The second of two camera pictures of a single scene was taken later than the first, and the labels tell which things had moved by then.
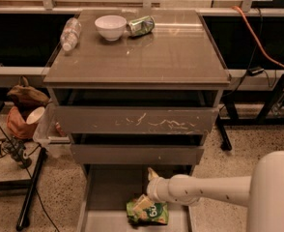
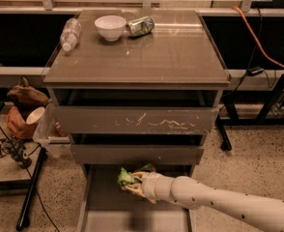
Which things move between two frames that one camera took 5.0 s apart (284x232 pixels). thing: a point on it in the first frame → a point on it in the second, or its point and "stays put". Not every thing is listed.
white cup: x=36 y=115 stays put
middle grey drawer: x=135 y=155 stays put
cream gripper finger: x=152 y=174 → x=141 y=175
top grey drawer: x=137 y=120 stays put
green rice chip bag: x=156 y=215 → x=126 y=178
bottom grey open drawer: x=107 y=188 stays put
